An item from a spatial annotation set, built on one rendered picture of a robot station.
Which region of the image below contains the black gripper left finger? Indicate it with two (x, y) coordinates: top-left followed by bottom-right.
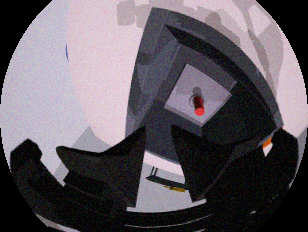
(56, 127), (146, 208)

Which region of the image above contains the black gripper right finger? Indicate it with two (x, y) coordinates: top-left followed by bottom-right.
(171, 125), (262, 202)

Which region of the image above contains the dark red peg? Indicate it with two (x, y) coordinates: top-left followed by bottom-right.
(194, 96), (204, 116)

